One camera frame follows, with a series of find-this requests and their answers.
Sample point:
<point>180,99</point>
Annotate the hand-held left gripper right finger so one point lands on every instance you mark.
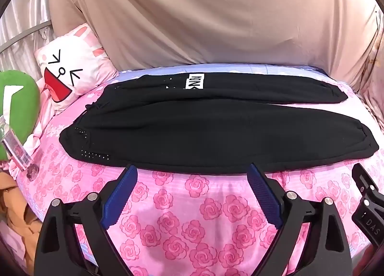
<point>264,192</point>

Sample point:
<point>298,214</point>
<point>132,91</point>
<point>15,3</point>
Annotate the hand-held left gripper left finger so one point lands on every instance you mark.
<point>120,195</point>

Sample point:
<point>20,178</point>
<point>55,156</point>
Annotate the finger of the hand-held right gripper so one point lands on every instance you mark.
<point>361,178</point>

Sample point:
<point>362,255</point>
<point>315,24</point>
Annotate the black pants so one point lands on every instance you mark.
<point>195,132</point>

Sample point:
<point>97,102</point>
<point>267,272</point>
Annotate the pink rose bedsheet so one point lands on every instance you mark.
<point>192,204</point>

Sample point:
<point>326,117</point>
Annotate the orange cloth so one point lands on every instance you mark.
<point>15,204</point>

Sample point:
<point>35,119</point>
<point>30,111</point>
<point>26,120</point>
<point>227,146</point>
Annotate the clear plastic bottle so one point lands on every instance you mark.
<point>13,144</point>

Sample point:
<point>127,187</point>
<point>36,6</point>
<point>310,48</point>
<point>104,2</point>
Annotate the green pillow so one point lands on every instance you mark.
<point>27,99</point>

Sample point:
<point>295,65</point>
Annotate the white bunny face pillow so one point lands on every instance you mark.
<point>81,57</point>

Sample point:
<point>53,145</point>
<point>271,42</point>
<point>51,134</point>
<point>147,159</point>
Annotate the beige cloth cover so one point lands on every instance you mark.
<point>210,18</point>

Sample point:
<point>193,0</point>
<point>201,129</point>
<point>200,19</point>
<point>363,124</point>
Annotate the white curtain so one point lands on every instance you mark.
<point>24,18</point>

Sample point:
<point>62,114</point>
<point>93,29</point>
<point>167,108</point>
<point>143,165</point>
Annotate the grey metal rail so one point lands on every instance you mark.
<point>30,29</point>

